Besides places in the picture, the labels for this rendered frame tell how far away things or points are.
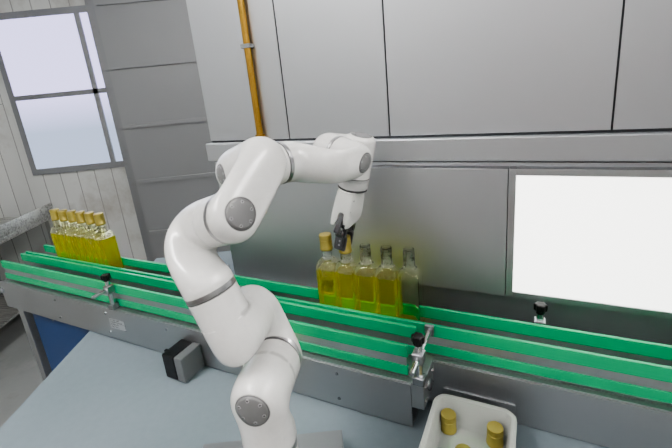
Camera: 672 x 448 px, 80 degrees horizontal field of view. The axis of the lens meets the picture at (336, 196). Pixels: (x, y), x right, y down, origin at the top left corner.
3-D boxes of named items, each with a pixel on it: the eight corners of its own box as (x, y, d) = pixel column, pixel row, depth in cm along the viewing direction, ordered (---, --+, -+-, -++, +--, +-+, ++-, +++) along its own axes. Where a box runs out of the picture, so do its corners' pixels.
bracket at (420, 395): (436, 383, 99) (435, 359, 97) (427, 411, 91) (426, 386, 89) (421, 379, 101) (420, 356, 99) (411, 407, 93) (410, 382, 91)
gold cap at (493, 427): (497, 453, 85) (497, 436, 84) (482, 441, 88) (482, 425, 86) (507, 443, 87) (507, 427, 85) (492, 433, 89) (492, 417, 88)
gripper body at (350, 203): (348, 173, 106) (342, 211, 110) (331, 183, 97) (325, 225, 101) (374, 181, 103) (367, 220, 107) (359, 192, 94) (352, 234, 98)
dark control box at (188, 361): (205, 366, 123) (200, 343, 121) (186, 384, 116) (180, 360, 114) (186, 360, 127) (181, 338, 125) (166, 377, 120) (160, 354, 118)
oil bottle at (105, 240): (127, 277, 160) (109, 211, 152) (114, 284, 155) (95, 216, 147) (117, 276, 162) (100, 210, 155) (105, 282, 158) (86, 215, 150)
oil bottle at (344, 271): (365, 324, 115) (359, 256, 109) (357, 336, 110) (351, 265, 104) (347, 321, 117) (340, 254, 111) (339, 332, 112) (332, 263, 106)
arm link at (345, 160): (263, 176, 83) (333, 161, 98) (304, 198, 76) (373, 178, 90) (265, 137, 80) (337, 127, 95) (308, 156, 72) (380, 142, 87)
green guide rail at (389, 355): (409, 372, 94) (408, 343, 92) (408, 375, 93) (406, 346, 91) (9, 277, 171) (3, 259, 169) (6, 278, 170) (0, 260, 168)
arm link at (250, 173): (281, 224, 82) (329, 214, 72) (183, 256, 68) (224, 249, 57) (259, 148, 82) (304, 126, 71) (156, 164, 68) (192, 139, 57)
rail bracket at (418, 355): (436, 354, 99) (435, 310, 96) (419, 403, 85) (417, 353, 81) (424, 351, 100) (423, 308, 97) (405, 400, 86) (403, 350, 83)
